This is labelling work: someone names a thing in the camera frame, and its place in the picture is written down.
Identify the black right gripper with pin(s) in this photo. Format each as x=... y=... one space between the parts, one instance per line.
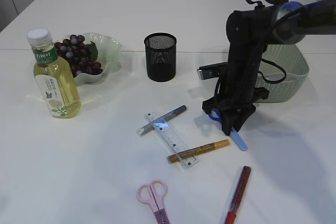
x=237 y=84

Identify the blue safety scissors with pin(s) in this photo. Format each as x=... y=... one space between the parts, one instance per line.
x=215 y=116

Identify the dark purple grape bunch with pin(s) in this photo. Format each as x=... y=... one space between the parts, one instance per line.
x=81 y=57

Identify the yellow tea bottle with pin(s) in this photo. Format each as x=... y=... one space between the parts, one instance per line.
x=53 y=75

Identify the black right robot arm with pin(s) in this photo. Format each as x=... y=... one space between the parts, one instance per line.
x=287 y=24

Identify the green plastic woven basket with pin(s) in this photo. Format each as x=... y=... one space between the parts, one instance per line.
x=290 y=58

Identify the clear plastic ruler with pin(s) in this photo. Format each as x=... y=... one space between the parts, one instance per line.
x=171 y=139

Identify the red glitter marker pen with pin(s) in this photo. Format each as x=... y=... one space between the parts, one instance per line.
x=238 y=195

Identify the gold glitter marker pen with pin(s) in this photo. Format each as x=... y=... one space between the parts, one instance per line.
x=197 y=151

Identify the silver glitter marker pen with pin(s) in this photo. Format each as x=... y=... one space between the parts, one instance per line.
x=168 y=115

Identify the black mesh pen holder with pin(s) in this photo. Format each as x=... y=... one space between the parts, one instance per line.
x=160 y=55

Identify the green wavy glass plate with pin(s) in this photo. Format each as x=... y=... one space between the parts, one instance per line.
x=109 y=55

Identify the pink safety scissors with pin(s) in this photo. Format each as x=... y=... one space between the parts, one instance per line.
x=155 y=201

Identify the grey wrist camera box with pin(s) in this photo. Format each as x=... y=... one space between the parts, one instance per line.
x=211 y=71

